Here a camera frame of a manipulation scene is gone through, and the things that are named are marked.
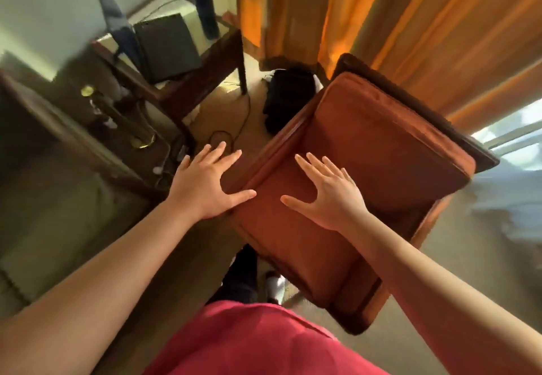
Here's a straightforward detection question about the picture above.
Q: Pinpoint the black bag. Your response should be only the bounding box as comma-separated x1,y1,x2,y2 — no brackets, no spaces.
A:
262,67,319,136

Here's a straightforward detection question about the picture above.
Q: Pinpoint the person's right hand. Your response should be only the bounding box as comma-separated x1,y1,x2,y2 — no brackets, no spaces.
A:
280,152,369,232

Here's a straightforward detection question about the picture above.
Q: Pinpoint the person's left hand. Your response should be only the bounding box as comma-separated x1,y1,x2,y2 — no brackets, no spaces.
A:
167,142,257,223

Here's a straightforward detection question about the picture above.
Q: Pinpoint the black open laptop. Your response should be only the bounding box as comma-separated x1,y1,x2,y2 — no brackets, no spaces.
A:
89,0,203,86

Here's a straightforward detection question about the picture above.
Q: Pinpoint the black cable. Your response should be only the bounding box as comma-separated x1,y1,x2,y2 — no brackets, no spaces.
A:
207,89,253,156

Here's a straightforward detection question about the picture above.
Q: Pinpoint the dark wooden side table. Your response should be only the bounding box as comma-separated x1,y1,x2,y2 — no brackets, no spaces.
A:
90,0,249,135

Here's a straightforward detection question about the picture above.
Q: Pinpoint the dark tall bottle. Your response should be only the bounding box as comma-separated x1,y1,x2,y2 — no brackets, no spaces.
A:
185,0,221,41

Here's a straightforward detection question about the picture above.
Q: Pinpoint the person's white sock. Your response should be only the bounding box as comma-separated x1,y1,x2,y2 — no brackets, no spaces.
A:
265,271,287,306

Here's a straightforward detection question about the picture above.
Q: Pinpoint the white bed sheet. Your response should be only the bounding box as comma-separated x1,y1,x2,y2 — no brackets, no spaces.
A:
465,161,542,245

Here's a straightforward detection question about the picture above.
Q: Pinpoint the olive green bed cover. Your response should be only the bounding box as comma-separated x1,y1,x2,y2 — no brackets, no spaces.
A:
0,145,158,304

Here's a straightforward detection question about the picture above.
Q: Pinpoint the brass curved handle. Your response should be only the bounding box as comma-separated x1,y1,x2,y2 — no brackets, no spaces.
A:
129,132,157,150

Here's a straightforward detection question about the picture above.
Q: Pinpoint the person's red shirt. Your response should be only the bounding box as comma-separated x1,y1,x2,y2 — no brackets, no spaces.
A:
143,300,391,375

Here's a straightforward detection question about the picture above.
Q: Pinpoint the orange curtain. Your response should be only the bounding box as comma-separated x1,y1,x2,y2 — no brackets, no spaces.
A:
234,0,542,135

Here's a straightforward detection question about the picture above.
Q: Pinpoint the window frame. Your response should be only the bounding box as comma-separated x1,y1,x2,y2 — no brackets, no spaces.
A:
470,99,542,172

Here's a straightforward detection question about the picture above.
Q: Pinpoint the person's right forearm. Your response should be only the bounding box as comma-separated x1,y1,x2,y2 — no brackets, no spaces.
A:
338,212,542,375

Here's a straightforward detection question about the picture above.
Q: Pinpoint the dark wooden cabinet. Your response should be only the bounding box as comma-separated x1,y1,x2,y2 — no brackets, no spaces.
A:
0,51,196,202

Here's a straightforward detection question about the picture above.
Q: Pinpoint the person's left forearm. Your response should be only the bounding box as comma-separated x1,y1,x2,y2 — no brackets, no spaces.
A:
0,198,200,375

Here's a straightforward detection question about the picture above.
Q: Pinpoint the orange cushioned wooden armchair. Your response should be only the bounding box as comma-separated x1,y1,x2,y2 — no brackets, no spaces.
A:
220,53,501,337

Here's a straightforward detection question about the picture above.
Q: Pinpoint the person's dark trouser leg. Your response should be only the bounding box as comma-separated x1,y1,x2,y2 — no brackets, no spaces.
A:
207,243,260,306

